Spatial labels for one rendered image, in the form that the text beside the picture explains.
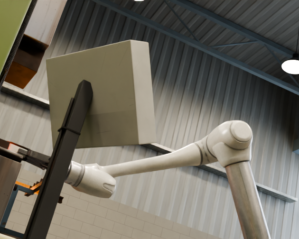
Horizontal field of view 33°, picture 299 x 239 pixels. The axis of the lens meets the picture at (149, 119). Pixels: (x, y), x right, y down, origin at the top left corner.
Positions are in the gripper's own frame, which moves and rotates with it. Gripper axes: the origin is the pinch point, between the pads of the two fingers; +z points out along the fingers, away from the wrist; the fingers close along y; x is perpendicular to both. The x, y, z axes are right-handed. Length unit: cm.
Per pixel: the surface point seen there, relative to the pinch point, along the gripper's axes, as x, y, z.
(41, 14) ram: 47, -17, 12
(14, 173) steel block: -12.5, -15.9, 0.4
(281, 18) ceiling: 622, 498, -483
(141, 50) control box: 16, -74, -10
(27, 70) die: 27.2, -10.0, 8.6
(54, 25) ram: 45.8, -17.4, 6.5
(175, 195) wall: 256, 708, -447
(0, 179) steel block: -16.0, -15.9, 4.1
